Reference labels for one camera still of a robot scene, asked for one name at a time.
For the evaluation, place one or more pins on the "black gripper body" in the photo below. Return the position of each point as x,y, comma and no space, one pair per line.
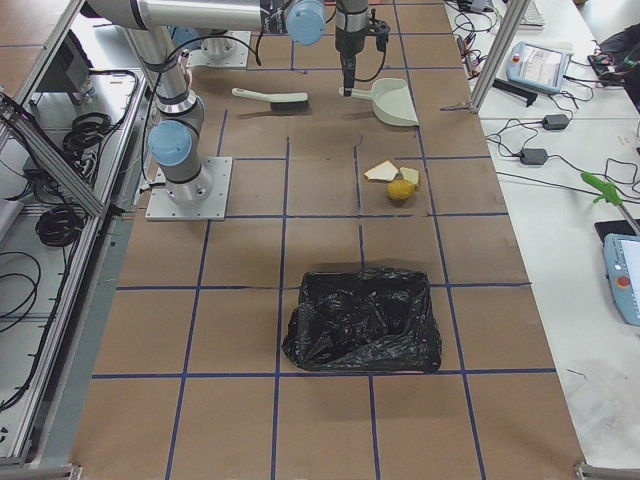
347,44

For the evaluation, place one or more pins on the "pale green dustpan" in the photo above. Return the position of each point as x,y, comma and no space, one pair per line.
390,99

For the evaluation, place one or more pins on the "pale green hand brush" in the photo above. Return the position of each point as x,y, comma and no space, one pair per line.
285,103

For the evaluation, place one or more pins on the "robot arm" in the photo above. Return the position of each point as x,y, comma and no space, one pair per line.
173,143
350,20

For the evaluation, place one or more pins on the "black trash bag bin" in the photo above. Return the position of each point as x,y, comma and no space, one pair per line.
374,320

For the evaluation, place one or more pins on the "large bread slice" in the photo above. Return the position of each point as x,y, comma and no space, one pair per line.
383,172

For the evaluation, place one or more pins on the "small bread piece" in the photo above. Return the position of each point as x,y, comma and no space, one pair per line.
410,175

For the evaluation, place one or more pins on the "yellow potato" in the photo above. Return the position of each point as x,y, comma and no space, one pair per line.
400,190

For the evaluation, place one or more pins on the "teach pendant far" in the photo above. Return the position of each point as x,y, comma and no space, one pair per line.
539,68

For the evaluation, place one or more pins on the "teach pendant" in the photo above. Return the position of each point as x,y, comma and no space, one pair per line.
621,255
539,68

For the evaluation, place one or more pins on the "black power adapter lower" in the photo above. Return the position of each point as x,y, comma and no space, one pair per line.
533,156

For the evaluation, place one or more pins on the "black power adapter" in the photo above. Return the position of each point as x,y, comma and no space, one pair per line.
555,122
533,156

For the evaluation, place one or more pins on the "black power adapter upper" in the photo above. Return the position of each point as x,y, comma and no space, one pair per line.
555,122

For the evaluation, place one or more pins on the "teach pendant near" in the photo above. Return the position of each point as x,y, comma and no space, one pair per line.
621,255

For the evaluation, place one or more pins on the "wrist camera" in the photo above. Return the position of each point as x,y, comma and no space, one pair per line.
380,30

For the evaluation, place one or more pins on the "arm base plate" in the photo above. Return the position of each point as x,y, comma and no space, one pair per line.
222,53
204,198

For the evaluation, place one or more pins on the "aluminium frame post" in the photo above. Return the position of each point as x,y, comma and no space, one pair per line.
499,48

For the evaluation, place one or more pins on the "green handled tool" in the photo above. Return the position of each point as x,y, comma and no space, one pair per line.
608,193

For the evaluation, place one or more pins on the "aluminium side frame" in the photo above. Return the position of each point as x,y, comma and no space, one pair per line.
61,156

